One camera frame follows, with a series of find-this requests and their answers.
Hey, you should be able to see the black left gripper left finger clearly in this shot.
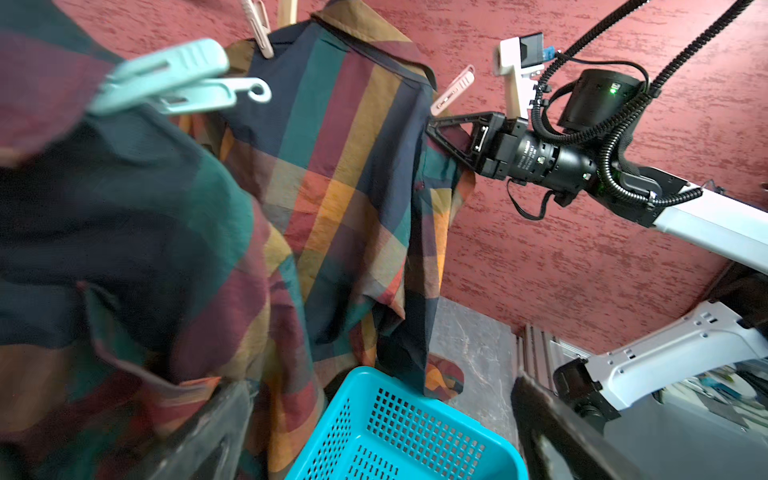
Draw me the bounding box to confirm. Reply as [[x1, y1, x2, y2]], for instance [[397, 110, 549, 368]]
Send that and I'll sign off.
[[128, 381, 253, 480]]

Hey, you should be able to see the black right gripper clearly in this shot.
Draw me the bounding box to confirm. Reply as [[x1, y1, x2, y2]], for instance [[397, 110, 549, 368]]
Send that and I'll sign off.
[[427, 112, 597, 194]]

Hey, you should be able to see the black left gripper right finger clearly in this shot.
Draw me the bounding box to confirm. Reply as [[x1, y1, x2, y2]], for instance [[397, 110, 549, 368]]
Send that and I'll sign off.
[[510, 375, 642, 479]]

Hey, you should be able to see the pink clothespin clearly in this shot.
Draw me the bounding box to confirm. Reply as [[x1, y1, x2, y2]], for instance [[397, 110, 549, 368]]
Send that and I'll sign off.
[[430, 65, 475, 117], [240, 0, 274, 59]]

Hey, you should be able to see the plaid long-sleeve shirt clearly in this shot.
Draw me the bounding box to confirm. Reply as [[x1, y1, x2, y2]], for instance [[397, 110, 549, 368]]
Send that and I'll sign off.
[[1, 1, 475, 479]]

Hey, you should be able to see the mint green clothespin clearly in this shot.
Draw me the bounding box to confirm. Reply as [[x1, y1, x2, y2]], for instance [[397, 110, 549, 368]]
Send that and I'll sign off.
[[87, 39, 272, 116]]

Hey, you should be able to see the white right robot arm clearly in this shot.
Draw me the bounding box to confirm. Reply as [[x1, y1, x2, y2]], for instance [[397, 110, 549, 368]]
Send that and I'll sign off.
[[427, 69, 767, 429]]

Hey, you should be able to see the teal plastic basket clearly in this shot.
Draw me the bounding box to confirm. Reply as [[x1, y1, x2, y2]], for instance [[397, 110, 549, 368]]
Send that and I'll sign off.
[[287, 367, 529, 480]]

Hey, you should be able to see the wooden clothes rack frame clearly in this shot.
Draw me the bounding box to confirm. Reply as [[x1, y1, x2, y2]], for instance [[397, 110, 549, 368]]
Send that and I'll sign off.
[[277, 0, 299, 29]]

